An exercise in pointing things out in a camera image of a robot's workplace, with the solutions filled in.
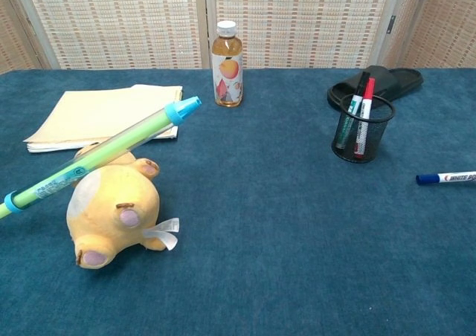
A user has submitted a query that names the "blue whiteboard marker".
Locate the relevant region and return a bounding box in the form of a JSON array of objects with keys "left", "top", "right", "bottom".
[{"left": 415, "top": 171, "right": 476, "bottom": 187}]

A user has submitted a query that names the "black mesh pen holder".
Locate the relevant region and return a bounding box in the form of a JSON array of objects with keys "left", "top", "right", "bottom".
[{"left": 330, "top": 93, "right": 396, "bottom": 164}]

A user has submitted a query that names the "green marker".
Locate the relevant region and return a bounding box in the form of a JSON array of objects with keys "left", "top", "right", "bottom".
[{"left": 335, "top": 71, "right": 371, "bottom": 149}]

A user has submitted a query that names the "red marker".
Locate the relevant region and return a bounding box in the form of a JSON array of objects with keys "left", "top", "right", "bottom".
[{"left": 353, "top": 77, "right": 376, "bottom": 160}]

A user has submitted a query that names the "blue carpet table cloth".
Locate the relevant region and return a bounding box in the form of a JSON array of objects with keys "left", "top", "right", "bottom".
[{"left": 0, "top": 67, "right": 476, "bottom": 336}]

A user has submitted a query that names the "peach tea drink bottle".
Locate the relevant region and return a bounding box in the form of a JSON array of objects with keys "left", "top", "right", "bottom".
[{"left": 211, "top": 20, "right": 245, "bottom": 108}]

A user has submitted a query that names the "yellow plush toy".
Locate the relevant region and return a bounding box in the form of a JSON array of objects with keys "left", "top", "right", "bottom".
[{"left": 65, "top": 141, "right": 180, "bottom": 271}]

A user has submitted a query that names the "woven bamboo folding screen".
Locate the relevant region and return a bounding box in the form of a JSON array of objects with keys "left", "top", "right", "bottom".
[{"left": 0, "top": 0, "right": 476, "bottom": 75}]

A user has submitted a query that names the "cream paper folder stack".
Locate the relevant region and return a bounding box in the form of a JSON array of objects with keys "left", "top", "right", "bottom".
[{"left": 23, "top": 84, "right": 184, "bottom": 154}]

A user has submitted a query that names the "green and blue water squirter tube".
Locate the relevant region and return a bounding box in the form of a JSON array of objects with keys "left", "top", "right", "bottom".
[{"left": 0, "top": 95, "right": 203, "bottom": 220}]

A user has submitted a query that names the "black rubber slipper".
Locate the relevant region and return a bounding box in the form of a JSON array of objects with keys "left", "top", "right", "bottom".
[{"left": 327, "top": 65, "right": 425, "bottom": 111}]

